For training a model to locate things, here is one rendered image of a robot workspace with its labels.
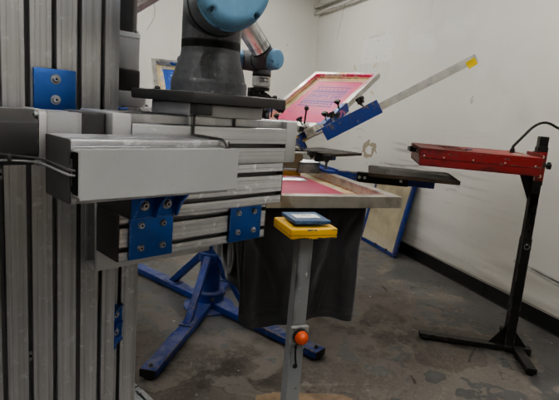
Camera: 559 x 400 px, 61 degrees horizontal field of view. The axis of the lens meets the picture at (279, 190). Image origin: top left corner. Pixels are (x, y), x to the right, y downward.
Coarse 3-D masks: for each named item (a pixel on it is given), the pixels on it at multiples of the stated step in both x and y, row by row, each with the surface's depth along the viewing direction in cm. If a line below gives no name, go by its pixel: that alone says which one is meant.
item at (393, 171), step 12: (372, 168) 266; (384, 168) 271; (396, 168) 276; (360, 180) 262; (372, 180) 261; (384, 180) 259; (396, 180) 258; (408, 180) 257; (420, 180) 239; (432, 180) 238; (444, 180) 237; (456, 180) 239
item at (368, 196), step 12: (324, 180) 198; (336, 180) 188; (348, 180) 180; (360, 192) 170; (372, 192) 163; (384, 192) 159; (276, 204) 138; (288, 204) 139; (300, 204) 141; (312, 204) 142; (324, 204) 143; (336, 204) 145; (348, 204) 146; (360, 204) 148; (372, 204) 149; (384, 204) 151; (396, 204) 152
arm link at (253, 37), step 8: (256, 24) 162; (248, 32) 162; (256, 32) 163; (248, 40) 164; (256, 40) 164; (264, 40) 166; (256, 48) 166; (264, 48) 167; (272, 48) 170; (256, 56) 169; (264, 56) 169; (272, 56) 168; (280, 56) 171; (256, 64) 174; (264, 64) 171; (272, 64) 169; (280, 64) 171
